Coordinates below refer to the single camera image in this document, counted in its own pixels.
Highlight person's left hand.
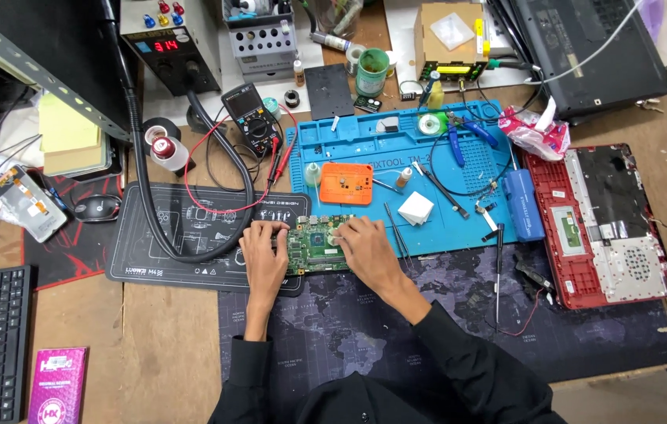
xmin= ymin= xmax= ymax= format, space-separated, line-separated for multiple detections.
xmin=239 ymin=220 xmax=291 ymax=296

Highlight person's right hand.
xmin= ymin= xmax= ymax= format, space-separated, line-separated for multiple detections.
xmin=333 ymin=215 xmax=409 ymax=296

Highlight green laptop motherboard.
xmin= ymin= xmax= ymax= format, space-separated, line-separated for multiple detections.
xmin=277 ymin=214 xmax=359 ymax=277

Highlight orange plastic case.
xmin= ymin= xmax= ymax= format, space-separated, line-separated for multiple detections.
xmin=319 ymin=162 xmax=375 ymax=206

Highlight metal tweezers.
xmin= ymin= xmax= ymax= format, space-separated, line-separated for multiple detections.
xmin=383 ymin=201 xmax=412 ymax=261

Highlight black multimeter probe lead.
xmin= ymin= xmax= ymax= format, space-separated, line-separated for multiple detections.
xmin=205 ymin=121 xmax=282 ymax=192

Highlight white tissue stack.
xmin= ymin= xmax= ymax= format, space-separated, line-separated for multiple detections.
xmin=396 ymin=191 xmax=436 ymax=227

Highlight black printed repair mat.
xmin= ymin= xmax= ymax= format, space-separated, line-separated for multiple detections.
xmin=105 ymin=181 xmax=312 ymax=298

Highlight red multimeter probe lead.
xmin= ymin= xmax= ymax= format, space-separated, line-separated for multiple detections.
xmin=183 ymin=103 xmax=299 ymax=214

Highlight black brush tool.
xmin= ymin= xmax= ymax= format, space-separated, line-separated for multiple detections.
xmin=414 ymin=161 xmax=471 ymax=220

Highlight black digital multimeter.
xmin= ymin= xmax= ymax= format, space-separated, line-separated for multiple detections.
xmin=221 ymin=83 xmax=283 ymax=158

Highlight white bottle with red cap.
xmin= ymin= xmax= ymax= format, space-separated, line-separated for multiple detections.
xmin=149 ymin=136 xmax=191 ymax=173

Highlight blue silicone repair mat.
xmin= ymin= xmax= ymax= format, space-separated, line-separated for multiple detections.
xmin=284 ymin=99 xmax=538 ymax=258

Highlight dark world map desk mat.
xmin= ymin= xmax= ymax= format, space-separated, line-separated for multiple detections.
xmin=218 ymin=243 xmax=667 ymax=402

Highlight black metal plate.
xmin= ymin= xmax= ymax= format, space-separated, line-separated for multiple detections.
xmin=303 ymin=63 xmax=357 ymax=121

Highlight black precision screwdriver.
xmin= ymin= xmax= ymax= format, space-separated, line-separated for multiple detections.
xmin=494 ymin=223 xmax=506 ymax=332

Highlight person's black shirt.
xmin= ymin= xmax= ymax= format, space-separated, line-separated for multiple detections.
xmin=208 ymin=300 xmax=567 ymax=424

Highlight black tape roll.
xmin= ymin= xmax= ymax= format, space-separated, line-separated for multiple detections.
xmin=142 ymin=117 xmax=183 ymax=149

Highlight green cup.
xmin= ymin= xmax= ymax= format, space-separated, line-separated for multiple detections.
xmin=355 ymin=48 xmax=391 ymax=99

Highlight yellow bottle with blue nozzle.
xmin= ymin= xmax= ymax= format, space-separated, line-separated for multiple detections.
xmin=419 ymin=71 xmax=445 ymax=111

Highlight black computer mouse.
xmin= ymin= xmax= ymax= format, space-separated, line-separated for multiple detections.
xmin=73 ymin=194 xmax=123 ymax=224

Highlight blue screwdriver case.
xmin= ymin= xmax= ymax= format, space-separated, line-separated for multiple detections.
xmin=502 ymin=168 xmax=547 ymax=243

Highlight grey tool holder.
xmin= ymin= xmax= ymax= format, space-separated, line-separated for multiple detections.
xmin=222 ymin=0 xmax=299 ymax=84

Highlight black laptop speaker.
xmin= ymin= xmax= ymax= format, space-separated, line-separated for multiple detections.
xmin=514 ymin=258 xmax=557 ymax=294

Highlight red and black mouse pad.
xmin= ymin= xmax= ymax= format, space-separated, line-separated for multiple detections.
xmin=21 ymin=170 xmax=126 ymax=291

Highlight hot air rework station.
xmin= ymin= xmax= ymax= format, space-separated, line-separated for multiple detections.
xmin=119 ymin=0 xmax=223 ymax=97

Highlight pink and white plastic bag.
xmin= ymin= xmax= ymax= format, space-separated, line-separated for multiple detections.
xmin=498 ymin=97 xmax=571 ymax=162

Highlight cardboard cased soldering station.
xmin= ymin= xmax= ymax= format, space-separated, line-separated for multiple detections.
xmin=414 ymin=2 xmax=491 ymax=82

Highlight yellow sticky note pad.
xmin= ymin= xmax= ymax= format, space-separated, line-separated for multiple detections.
xmin=37 ymin=92 xmax=113 ymax=177

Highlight red laptop bottom case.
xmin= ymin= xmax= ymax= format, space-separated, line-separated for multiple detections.
xmin=522 ymin=143 xmax=667 ymax=311

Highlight pink product box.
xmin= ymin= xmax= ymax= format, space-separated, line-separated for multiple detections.
xmin=27 ymin=347 xmax=89 ymax=424

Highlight black monitor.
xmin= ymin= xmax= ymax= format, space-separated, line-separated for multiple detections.
xmin=0 ymin=0 xmax=135 ymax=143

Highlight black laptop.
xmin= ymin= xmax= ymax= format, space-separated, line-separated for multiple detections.
xmin=509 ymin=0 xmax=667 ymax=120

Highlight thin black cable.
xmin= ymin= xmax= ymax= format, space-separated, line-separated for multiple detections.
xmin=428 ymin=106 xmax=514 ymax=197

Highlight black hot air hose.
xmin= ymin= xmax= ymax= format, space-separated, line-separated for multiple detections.
xmin=124 ymin=87 xmax=256 ymax=264

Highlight solder wire spool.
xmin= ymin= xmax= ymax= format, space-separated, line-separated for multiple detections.
xmin=417 ymin=112 xmax=443 ymax=137

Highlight blue handled pliers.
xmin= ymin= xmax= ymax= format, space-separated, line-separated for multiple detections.
xmin=445 ymin=111 xmax=499 ymax=168

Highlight phone display with flex cable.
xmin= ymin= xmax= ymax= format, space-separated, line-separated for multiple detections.
xmin=0 ymin=164 xmax=69 ymax=244

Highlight white cable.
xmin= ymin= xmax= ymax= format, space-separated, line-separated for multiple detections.
xmin=523 ymin=0 xmax=647 ymax=87

